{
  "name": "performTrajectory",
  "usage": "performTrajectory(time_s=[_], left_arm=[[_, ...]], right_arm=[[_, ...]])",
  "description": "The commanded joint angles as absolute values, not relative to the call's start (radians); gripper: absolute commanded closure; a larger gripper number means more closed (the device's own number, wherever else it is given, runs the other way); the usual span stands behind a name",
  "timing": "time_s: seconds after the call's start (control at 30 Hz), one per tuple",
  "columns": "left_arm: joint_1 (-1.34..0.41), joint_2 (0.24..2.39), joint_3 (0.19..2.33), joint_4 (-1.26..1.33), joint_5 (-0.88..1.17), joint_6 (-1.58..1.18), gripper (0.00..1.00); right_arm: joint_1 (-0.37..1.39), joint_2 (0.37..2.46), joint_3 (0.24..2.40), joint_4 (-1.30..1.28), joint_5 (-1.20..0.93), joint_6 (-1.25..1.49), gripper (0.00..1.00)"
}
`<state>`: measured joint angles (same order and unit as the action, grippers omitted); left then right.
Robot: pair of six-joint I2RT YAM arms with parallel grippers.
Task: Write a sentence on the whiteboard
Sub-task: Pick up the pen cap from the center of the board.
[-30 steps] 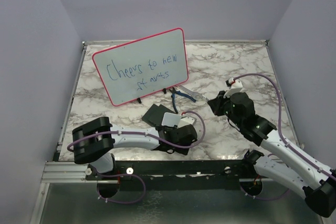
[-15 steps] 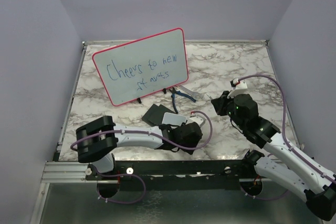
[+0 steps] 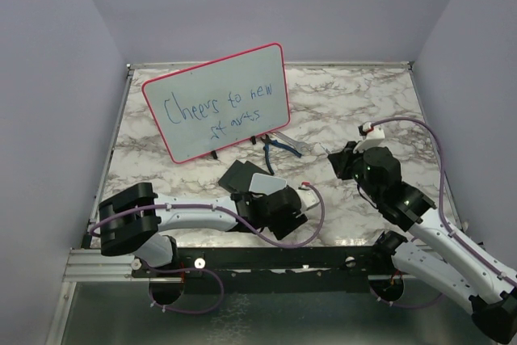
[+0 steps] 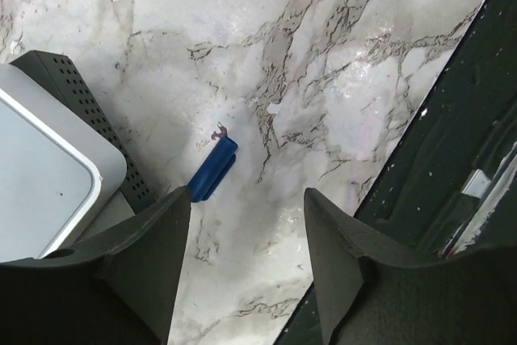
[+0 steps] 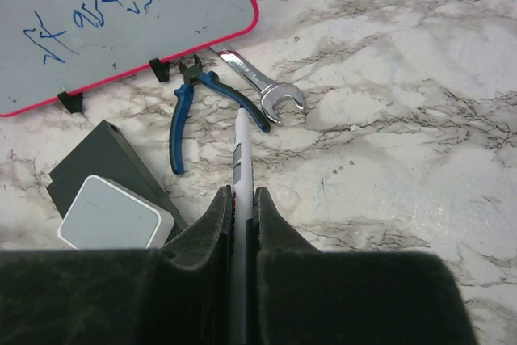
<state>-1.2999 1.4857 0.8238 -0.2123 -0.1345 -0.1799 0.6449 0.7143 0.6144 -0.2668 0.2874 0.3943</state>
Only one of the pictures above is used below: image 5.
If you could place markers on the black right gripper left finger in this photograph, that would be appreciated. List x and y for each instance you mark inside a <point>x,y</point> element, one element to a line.
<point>190,291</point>

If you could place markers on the blue whiteboard marker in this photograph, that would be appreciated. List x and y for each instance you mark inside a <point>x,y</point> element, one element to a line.
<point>243,199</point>

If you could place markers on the silver open-end wrench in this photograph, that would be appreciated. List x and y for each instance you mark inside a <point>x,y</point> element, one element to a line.
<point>271,92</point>

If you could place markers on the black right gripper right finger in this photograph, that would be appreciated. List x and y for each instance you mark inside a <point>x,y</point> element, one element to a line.
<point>281,293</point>

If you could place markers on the pink framed whiteboard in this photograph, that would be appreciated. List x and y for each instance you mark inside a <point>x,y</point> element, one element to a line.
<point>49,47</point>

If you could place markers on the small grey white box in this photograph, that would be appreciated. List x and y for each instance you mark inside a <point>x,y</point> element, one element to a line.
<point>105,215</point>

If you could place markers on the black whiteboard stand foot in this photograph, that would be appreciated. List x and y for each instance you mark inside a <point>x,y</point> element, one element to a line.
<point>161,69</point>
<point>72,103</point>

